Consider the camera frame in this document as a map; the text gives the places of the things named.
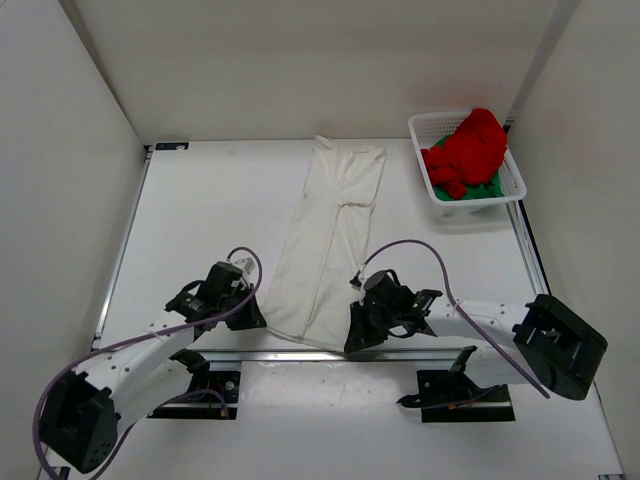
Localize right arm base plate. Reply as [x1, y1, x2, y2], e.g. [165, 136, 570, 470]
[396, 370, 515, 423]

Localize purple cable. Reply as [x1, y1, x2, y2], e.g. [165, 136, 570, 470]
[32, 245, 264, 477]
[360, 239, 551, 401]

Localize green t shirt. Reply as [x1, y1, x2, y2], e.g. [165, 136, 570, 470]
[423, 135, 506, 200]

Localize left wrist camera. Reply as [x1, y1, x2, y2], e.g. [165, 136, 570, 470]
[229, 257, 256, 277]

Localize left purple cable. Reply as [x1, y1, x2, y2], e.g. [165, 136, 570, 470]
[32, 245, 264, 477]

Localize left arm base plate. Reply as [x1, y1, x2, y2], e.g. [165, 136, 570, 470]
[148, 362, 241, 421]

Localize aluminium table rail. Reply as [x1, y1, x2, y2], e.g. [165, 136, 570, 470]
[199, 349, 458, 363]

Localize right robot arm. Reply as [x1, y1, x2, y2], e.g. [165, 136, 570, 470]
[344, 269, 608, 400]

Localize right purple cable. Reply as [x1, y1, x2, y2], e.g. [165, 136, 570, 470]
[360, 239, 551, 401]

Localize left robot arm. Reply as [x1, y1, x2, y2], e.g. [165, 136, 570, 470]
[32, 255, 266, 475]

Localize blue label sticker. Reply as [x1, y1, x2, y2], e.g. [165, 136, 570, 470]
[154, 142, 189, 151]

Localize white t shirt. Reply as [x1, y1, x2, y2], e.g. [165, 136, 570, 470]
[260, 136, 387, 351]

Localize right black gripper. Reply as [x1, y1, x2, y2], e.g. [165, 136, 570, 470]
[347, 301, 400, 354]

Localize white plastic basket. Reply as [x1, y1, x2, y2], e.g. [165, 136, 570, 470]
[408, 110, 527, 215]

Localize red t shirt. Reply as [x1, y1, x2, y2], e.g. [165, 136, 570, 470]
[421, 108, 507, 202]

